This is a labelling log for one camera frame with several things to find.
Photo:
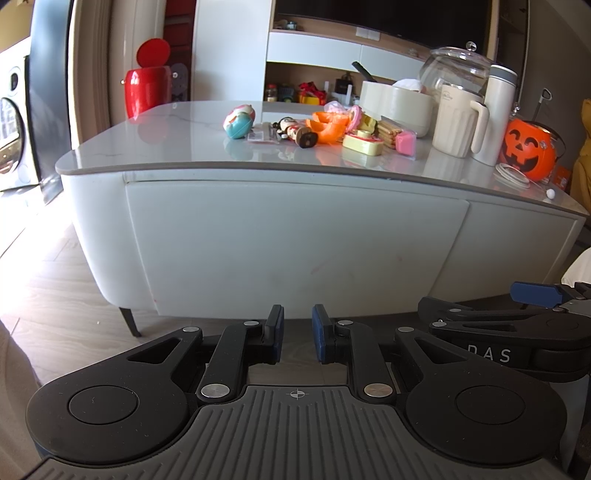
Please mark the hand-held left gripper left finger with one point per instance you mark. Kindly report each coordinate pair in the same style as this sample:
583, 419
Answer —
275, 334

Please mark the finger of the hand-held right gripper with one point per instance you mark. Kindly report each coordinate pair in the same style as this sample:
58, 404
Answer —
448, 311
535, 295

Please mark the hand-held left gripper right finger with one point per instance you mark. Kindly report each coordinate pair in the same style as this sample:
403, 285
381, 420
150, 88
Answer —
319, 334

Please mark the wooden drawer with white front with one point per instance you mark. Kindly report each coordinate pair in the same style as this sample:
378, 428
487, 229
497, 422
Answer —
295, 240

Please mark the panda figurine toy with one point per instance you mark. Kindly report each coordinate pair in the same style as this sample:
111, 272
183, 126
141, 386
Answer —
295, 131

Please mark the pink translucent ball toy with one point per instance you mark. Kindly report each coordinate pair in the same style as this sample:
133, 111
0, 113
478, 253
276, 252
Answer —
354, 117

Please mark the person's white clothing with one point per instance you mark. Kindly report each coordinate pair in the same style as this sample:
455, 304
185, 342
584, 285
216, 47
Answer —
577, 270

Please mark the small orange box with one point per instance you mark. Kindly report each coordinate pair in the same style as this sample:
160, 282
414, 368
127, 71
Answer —
562, 177

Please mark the orange pumpkin bucket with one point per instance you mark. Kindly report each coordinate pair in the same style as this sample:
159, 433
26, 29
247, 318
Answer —
526, 152

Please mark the yellow cloth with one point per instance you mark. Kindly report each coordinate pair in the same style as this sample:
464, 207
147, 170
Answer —
582, 152

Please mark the pink block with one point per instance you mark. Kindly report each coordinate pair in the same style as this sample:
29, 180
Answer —
406, 143

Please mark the wafer biscuit packet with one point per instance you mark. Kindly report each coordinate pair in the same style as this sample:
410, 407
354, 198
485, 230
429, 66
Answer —
391, 134

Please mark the white thermos bottle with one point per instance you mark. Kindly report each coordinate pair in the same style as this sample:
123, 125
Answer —
501, 110

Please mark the cream ribbed pitcher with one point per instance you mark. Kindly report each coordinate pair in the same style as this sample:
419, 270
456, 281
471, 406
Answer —
455, 120

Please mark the cream oval container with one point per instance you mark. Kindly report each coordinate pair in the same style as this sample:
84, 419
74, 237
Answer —
406, 113

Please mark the small yellow toy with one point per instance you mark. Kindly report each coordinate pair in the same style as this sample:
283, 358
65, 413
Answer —
368, 123

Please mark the pink and cyan round toy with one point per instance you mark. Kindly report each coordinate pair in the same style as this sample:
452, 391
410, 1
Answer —
240, 123

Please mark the white drawer coffee table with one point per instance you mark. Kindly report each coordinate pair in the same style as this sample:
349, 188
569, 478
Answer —
92, 217

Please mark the white crumpled tissue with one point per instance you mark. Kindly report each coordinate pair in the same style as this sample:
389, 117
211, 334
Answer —
408, 84

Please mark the dark small basket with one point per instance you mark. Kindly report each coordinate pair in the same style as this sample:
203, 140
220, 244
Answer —
286, 93

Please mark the clear glass jar with lid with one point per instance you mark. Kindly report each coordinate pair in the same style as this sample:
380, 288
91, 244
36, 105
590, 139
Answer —
455, 67

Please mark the small spice jar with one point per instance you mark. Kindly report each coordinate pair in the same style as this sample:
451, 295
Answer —
272, 92

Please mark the red toy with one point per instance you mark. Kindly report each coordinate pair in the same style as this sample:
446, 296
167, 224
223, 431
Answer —
313, 92

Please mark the black box in white holder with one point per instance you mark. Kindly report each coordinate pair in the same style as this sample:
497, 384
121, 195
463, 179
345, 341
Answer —
345, 87

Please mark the red trash can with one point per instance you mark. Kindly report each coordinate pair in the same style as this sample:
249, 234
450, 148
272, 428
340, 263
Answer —
145, 90

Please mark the white washing machine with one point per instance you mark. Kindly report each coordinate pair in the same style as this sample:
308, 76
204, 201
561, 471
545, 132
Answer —
14, 124

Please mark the white wall socket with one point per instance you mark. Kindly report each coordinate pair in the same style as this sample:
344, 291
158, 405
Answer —
367, 32

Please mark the white wall cabinet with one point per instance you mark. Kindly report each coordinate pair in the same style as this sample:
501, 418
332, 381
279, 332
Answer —
231, 46

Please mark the dark sliding door frame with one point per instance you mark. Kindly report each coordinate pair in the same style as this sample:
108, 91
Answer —
48, 101

